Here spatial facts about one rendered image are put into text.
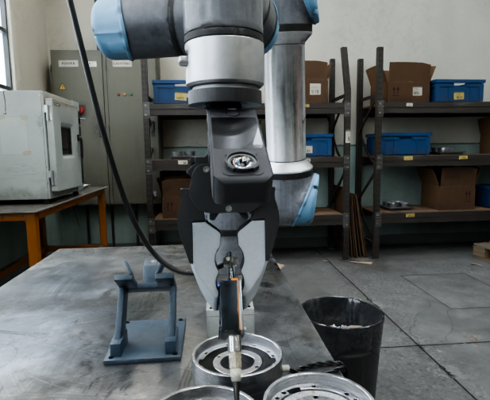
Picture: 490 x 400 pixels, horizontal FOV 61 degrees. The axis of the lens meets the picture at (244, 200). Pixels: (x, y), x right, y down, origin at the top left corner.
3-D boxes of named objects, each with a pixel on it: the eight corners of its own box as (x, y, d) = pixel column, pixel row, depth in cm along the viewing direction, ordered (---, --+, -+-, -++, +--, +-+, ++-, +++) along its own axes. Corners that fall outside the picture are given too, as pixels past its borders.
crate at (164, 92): (208, 109, 419) (207, 86, 416) (210, 104, 381) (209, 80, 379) (156, 109, 412) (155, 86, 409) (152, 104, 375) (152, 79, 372)
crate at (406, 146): (412, 155, 440) (413, 133, 438) (431, 155, 403) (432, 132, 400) (364, 155, 436) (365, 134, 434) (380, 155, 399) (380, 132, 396)
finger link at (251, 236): (265, 289, 46) (256, 207, 45) (273, 309, 40) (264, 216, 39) (237, 292, 46) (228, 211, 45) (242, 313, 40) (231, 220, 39)
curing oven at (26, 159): (63, 204, 239) (55, 90, 232) (-48, 207, 235) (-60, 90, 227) (93, 193, 301) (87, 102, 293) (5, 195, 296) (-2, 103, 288)
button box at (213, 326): (255, 337, 61) (254, 305, 60) (206, 340, 60) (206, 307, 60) (249, 315, 69) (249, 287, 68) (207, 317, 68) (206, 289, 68)
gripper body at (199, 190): (259, 207, 47) (257, 98, 45) (270, 220, 38) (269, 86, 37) (190, 209, 46) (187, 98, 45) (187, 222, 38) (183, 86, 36)
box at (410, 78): (437, 102, 398) (439, 62, 393) (380, 102, 388) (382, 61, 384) (413, 107, 438) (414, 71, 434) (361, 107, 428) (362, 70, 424)
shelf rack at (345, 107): (349, 260, 399) (353, 46, 375) (148, 267, 384) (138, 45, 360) (332, 247, 455) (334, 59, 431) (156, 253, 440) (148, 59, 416)
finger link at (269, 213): (280, 255, 41) (272, 167, 40) (283, 259, 40) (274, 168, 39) (233, 261, 41) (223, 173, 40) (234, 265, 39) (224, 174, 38)
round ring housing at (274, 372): (188, 414, 43) (187, 378, 43) (197, 363, 54) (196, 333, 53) (287, 411, 44) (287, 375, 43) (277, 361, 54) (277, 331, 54)
